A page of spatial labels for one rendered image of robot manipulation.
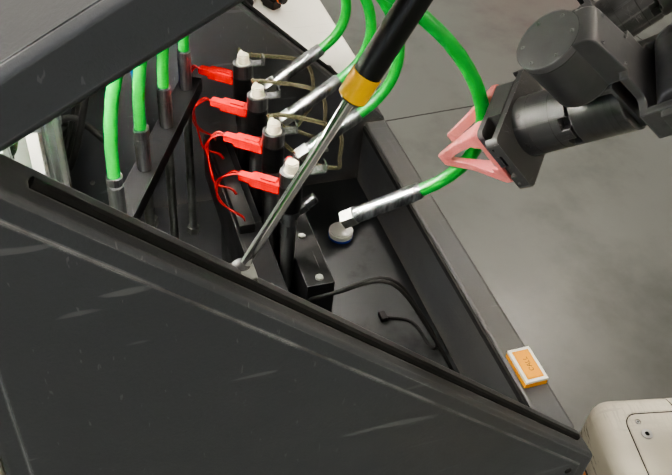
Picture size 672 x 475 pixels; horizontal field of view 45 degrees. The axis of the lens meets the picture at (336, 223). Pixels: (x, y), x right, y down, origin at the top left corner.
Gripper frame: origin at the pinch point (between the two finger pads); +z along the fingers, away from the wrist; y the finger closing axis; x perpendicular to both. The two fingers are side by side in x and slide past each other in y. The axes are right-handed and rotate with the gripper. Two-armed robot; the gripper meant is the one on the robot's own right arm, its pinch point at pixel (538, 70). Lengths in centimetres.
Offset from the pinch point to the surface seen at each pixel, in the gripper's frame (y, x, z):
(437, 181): 8.3, 18.3, 11.9
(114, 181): 29, 14, 39
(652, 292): -146, -80, 27
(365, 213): 9.4, 17.7, 20.5
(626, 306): -139, -74, 34
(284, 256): 4.1, 8.8, 37.2
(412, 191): 8.8, 18.0, 14.8
